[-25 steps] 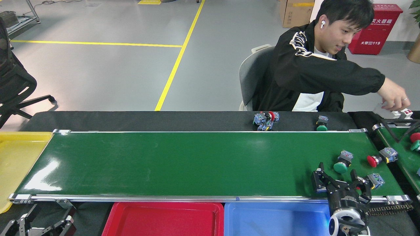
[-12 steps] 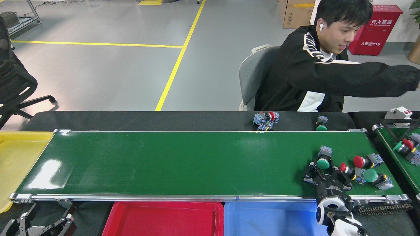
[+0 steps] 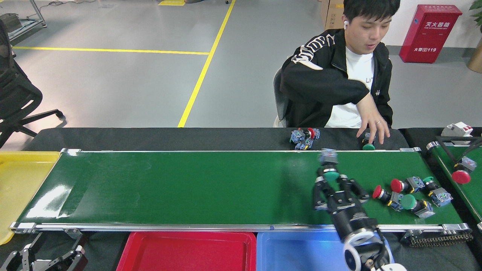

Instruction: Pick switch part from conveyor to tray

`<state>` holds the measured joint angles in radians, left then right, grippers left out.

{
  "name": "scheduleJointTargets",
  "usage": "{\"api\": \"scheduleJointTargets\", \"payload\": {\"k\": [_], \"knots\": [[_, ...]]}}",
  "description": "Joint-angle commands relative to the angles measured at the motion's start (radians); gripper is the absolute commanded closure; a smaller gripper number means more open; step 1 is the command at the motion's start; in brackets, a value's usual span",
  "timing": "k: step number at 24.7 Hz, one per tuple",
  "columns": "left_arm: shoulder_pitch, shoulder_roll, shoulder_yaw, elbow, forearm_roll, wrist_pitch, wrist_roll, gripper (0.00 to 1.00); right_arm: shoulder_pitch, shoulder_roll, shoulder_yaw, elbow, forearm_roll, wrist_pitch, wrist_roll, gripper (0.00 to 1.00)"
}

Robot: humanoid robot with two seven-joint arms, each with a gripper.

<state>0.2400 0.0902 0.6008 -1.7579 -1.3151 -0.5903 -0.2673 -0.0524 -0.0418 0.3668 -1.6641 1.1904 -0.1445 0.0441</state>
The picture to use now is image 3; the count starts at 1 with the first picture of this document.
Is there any yellow plastic tray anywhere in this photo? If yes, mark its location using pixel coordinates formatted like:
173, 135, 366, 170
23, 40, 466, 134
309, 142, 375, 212
0, 151, 61, 246

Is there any gold plant pot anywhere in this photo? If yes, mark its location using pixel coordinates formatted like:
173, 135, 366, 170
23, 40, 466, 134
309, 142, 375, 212
467, 40, 482, 73

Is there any red plastic tray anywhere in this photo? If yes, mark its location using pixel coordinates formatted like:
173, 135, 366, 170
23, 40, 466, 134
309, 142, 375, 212
116, 231, 257, 271

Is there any grey chair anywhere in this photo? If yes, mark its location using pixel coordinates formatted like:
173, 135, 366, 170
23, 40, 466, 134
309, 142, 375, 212
273, 68, 288, 128

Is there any black conveyor drive chain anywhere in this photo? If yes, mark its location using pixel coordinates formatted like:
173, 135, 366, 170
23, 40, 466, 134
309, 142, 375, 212
401, 230, 474, 248

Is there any person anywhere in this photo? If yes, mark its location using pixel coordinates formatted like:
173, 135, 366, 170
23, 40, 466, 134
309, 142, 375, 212
279, 0, 401, 146

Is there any black office chair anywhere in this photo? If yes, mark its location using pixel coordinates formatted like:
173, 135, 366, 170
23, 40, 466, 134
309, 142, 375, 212
0, 19, 64, 147

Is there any red fire extinguisher box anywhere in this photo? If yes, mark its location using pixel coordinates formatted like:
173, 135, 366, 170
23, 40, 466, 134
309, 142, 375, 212
399, 5, 463, 64

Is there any green leafy plant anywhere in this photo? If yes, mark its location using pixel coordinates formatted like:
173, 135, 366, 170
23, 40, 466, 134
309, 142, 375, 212
469, 0, 482, 27

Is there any red push button switch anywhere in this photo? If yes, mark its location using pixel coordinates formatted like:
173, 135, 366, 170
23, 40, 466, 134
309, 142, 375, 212
390, 177, 425, 194
373, 185, 403, 211
290, 128, 320, 143
451, 156, 477, 185

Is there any black cable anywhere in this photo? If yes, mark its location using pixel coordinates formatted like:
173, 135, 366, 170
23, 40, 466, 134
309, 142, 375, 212
437, 136, 482, 164

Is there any green conveyor belt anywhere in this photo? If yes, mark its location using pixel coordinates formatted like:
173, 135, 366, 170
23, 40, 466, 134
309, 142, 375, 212
9, 147, 472, 234
427, 141, 482, 231

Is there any white circuit breaker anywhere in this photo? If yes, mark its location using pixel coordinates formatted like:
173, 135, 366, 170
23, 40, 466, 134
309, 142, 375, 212
441, 122, 473, 137

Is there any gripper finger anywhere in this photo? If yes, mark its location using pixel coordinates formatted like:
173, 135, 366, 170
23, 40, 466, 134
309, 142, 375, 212
0, 244, 38, 271
45, 245, 88, 271

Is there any person's right hand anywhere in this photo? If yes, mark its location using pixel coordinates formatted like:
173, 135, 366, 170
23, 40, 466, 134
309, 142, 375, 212
356, 105, 391, 146

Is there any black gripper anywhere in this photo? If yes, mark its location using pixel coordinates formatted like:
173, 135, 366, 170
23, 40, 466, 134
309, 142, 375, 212
313, 167, 378, 243

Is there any blue plastic tray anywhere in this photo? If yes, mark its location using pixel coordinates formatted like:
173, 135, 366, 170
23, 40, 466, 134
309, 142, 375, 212
256, 230, 395, 271

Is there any cardboard box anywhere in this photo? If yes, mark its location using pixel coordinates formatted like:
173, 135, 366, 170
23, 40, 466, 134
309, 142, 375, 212
320, 0, 349, 30

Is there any metal rack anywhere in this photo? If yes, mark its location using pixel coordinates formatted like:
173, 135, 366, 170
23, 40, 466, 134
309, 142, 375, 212
0, 0, 47, 40

